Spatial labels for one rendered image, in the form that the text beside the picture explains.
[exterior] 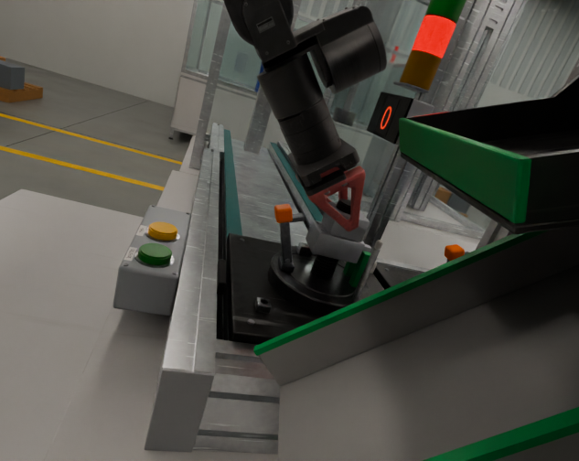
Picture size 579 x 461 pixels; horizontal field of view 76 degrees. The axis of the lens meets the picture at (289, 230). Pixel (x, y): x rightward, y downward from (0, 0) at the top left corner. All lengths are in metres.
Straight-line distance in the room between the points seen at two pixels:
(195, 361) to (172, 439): 0.08
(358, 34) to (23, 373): 0.48
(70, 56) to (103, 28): 0.86
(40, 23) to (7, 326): 8.92
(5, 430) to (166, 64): 8.35
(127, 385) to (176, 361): 0.12
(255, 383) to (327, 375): 0.09
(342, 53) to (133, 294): 0.36
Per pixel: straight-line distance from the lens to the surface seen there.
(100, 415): 0.45
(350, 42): 0.41
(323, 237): 0.46
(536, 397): 0.25
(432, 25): 0.67
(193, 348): 0.39
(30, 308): 0.58
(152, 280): 0.48
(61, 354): 0.51
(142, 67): 8.74
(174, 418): 0.40
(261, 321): 0.42
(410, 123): 0.23
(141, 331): 0.54
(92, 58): 9.02
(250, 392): 0.38
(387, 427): 0.26
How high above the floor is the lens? 1.21
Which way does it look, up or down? 21 degrees down
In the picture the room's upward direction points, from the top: 18 degrees clockwise
